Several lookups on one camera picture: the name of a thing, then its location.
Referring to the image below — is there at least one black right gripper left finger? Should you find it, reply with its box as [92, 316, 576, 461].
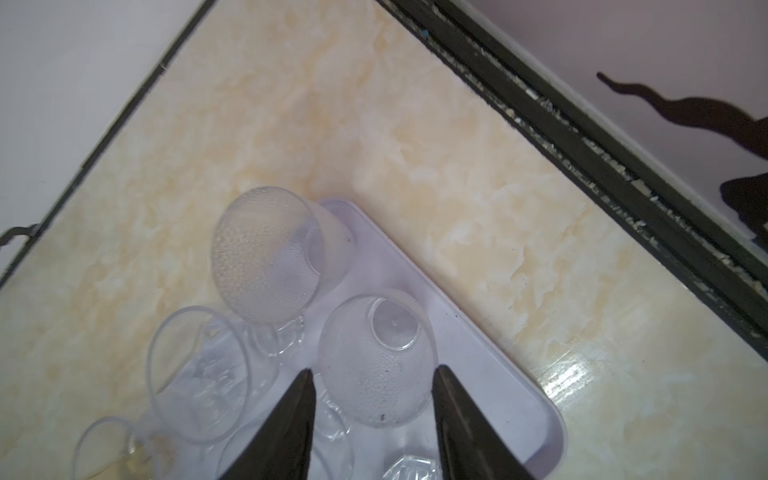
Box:
[218, 369, 317, 479]

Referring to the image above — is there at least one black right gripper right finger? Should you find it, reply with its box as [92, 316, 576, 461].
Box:
[432, 364, 534, 480]

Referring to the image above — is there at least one clear faceted glass tumbler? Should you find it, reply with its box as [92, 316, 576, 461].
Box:
[215, 387, 355, 479]

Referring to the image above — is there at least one clear glass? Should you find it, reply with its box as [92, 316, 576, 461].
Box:
[382, 455, 442, 480]
[248, 315, 305, 358]

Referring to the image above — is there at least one frosted dimpled clear cup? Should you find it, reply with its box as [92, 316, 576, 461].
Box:
[317, 289, 438, 428]

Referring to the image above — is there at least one amber plastic cup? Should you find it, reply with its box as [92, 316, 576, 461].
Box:
[70, 415, 176, 479]

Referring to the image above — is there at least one clear cup back row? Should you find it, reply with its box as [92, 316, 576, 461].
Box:
[211, 186, 356, 326]

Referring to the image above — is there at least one lilac plastic tray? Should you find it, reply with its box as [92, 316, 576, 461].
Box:
[137, 196, 569, 480]

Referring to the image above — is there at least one black back base frame bar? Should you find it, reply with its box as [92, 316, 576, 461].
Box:
[381, 1, 767, 357]

